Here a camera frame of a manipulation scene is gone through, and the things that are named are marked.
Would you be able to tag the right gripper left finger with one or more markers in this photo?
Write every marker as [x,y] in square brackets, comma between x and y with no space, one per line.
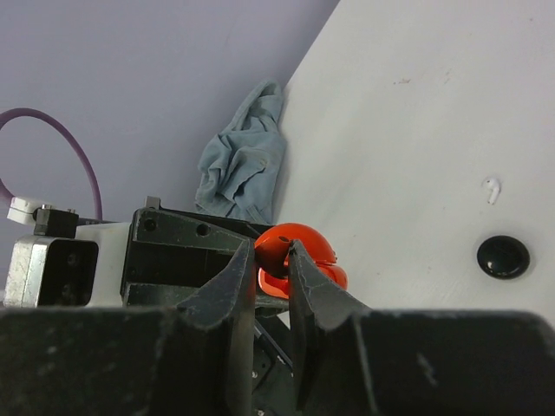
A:
[217,345]

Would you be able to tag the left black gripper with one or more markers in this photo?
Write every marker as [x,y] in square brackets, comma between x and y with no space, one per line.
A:
[170,255]

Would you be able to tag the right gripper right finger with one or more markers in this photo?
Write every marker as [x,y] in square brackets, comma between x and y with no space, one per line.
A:
[330,367]

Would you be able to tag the red earbud charging case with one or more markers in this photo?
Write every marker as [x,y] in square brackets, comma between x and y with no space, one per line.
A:
[318,249]

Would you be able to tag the red earbud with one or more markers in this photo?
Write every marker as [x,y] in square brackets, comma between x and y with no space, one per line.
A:
[271,253]

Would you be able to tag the black earbud charging case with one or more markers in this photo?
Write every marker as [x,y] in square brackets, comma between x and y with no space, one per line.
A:
[503,257]

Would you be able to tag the blue-grey cloth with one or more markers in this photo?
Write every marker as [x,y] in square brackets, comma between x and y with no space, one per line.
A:
[239,166]

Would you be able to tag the white earbud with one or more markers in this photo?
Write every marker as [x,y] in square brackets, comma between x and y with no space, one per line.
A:
[494,187]

